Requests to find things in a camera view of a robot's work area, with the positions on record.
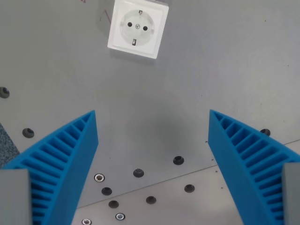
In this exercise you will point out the white wall socket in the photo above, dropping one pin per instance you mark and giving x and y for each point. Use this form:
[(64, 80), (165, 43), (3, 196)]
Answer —
[(138, 27)]

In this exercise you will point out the silver hex bolt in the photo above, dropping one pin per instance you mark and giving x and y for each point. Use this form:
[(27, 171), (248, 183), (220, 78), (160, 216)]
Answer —
[(99, 177), (86, 221), (120, 216)]

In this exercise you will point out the grey speckled mat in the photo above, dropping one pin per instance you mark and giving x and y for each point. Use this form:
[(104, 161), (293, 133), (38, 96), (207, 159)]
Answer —
[(7, 145)]

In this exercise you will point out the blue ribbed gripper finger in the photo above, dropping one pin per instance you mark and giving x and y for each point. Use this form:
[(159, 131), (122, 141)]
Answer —
[(58, 159), (243, 164)]

